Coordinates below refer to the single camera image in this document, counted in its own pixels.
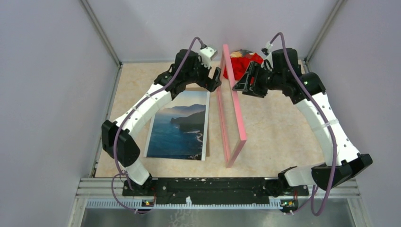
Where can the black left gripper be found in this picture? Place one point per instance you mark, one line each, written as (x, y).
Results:
(206, 82)

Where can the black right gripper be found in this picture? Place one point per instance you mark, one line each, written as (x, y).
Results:
(254, 70)

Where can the pink photo frame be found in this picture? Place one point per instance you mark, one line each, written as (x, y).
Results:
(230, 113)

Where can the seascape photo print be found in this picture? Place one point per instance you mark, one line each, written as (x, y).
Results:
(177, 131)

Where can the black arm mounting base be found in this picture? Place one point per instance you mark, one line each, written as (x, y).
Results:
(213, 191)

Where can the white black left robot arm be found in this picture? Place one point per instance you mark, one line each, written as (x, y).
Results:
(118, 136)

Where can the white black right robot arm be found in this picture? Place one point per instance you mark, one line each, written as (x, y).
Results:
(281, 71)

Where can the red crumpled cloth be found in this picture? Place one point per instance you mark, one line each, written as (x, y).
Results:
(240, 60)

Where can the brown backing board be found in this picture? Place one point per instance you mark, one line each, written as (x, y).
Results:
(207, 147)

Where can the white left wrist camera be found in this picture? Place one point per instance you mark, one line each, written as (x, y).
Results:
(207, 55)

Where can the aluminium front rail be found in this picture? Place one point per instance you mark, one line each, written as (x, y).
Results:
(107, 192)

